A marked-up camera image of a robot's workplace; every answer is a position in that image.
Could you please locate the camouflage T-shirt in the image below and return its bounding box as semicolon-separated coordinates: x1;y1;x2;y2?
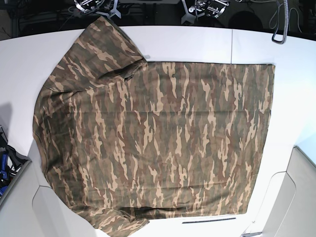
33;17;275;237

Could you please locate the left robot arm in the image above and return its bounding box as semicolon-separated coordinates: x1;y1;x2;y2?
181;0;231;24

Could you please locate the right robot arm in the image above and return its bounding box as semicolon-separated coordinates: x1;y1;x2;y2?
74;0;121;19

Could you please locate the blue black items bin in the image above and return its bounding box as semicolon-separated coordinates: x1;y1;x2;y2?
0;125;32;198

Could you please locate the white coiled cable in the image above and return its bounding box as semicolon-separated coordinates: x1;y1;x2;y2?
269;4;303;33

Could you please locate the grey corrugated hose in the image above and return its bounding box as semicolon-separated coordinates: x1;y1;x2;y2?
272;0;289;45

